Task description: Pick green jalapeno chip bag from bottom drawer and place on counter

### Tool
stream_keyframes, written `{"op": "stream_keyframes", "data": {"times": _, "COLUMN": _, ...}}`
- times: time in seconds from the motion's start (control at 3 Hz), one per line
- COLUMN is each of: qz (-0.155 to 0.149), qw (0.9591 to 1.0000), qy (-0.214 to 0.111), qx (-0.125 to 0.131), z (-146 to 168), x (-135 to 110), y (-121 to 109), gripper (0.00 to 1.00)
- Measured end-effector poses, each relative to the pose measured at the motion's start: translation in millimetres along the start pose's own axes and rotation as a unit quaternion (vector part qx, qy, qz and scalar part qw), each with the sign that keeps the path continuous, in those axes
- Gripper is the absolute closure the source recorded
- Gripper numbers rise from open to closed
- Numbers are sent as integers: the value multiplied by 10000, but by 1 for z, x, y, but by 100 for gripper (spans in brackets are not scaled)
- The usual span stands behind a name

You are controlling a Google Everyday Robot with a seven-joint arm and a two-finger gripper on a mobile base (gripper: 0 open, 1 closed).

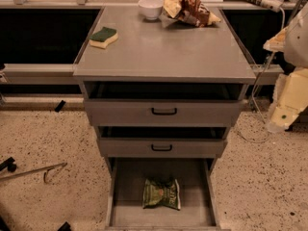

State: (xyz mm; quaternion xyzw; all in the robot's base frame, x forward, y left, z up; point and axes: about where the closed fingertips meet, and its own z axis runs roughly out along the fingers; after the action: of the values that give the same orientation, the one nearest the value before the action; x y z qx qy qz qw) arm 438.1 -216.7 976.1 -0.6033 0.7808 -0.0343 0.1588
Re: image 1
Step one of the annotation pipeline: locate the middle grey drawer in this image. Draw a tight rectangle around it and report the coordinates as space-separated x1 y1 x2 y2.
97 127 227 158

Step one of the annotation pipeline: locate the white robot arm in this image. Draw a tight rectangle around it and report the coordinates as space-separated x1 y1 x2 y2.
264 4 308 133

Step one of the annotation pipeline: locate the grey drawer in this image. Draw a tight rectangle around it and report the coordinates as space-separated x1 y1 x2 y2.
84 81 244 127
106 158 221 231
97 127 227 158

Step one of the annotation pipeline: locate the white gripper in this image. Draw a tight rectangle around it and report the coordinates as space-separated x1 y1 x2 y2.
263 27 308 133

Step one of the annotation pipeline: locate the top grey drawer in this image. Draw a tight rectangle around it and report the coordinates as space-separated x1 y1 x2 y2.
84 81 244 127

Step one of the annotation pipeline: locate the grey drawer cabinet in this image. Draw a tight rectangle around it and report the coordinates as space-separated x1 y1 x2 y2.
72 5 257 231

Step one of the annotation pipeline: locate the small black block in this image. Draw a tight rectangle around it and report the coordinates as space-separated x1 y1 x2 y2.
55 100 65 113

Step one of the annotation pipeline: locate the green and yellow sponge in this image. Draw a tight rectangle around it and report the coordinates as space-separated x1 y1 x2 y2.
90 27 118 49

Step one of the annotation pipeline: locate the metal rod on floor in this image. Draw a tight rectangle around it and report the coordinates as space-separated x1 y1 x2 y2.
0 162 67 183

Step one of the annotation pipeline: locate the bottom grey drawer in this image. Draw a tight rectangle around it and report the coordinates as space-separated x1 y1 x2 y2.
106 158 221 231

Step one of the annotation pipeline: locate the green jalapeno chip bag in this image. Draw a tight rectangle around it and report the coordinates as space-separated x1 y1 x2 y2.
142 178 181 211

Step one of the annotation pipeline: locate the white ceramic bowl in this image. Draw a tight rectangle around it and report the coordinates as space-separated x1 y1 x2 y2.
138 0 164 20

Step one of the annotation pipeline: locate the brown and yellow chip bag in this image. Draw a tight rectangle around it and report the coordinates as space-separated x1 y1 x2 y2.
163 0 220 28

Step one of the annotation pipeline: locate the white cable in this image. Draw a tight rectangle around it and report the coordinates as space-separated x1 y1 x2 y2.
236 7 287 144

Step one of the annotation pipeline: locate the black clamp on floor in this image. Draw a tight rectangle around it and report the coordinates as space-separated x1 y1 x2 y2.
0 157 16 172

